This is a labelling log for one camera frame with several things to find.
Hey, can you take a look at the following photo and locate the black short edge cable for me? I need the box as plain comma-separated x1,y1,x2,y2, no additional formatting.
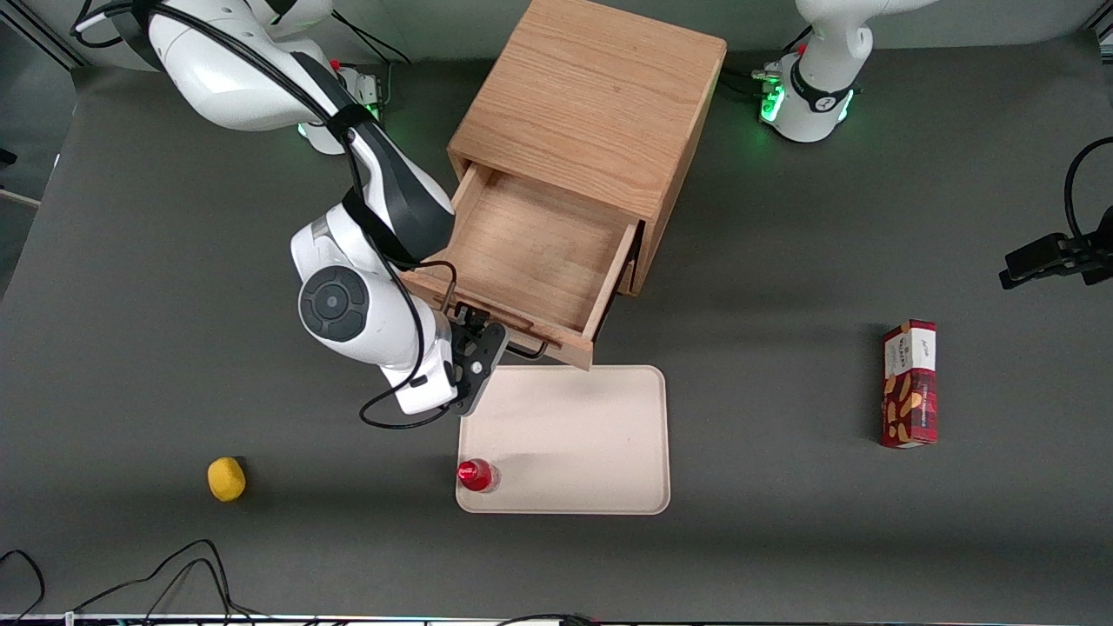
494,612,603,626

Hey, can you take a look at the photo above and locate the black metal drawer handle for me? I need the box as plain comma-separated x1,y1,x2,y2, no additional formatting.
439,275,551,361

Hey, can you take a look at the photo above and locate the black looped floor cable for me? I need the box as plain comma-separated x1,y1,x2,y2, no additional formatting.
0,549,46,623

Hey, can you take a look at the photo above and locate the black long floor cable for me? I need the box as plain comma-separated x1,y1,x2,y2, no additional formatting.
68,538,349,626

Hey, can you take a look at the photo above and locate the wooden drawer cabinet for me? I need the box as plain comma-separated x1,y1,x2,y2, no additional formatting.
447,0,728,298

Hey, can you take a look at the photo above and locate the wooden drawer with black handle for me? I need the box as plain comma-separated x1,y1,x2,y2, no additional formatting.
400,161,643,373

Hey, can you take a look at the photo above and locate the black right arm base cable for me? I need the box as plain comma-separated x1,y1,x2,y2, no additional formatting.
333,15,418,112

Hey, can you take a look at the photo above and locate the yellow lemon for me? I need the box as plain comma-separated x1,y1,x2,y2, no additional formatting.
207,456,247,503

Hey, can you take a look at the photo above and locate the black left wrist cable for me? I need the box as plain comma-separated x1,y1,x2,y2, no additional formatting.
1064,137,1113,246

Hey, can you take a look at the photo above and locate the black left arm base cable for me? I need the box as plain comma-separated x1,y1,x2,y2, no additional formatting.
718,24,815,98

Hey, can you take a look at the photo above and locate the beige plastic tray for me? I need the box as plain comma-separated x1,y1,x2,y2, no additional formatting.
456,364,671,516

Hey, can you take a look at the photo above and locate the red white snack box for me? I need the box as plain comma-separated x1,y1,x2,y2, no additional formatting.
878,319,939,450

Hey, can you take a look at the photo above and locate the red capped bottle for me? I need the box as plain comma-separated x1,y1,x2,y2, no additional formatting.
457,459,501,494

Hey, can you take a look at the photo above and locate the black arm base cable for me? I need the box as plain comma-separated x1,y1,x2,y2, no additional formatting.
333,15,418,112
718,24,815,98

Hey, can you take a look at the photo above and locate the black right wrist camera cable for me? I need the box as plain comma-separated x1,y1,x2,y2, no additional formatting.
359,259,459,431

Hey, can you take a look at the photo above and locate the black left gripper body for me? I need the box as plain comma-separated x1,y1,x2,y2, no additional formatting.
1068,203,1113,288

